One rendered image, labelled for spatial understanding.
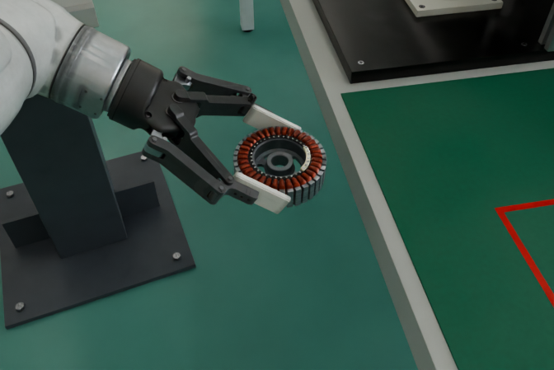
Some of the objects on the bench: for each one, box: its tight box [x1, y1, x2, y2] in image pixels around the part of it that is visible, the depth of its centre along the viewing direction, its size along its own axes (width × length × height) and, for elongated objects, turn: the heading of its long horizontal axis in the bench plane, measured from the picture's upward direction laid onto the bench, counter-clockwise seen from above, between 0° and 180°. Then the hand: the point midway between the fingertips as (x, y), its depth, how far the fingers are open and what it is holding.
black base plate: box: [292, 0, 554, 84], centre depth 105 cm, size 47×64×2 cm
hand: (277, 162), depth 67 cm, fingers closed on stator, 11 cm apart
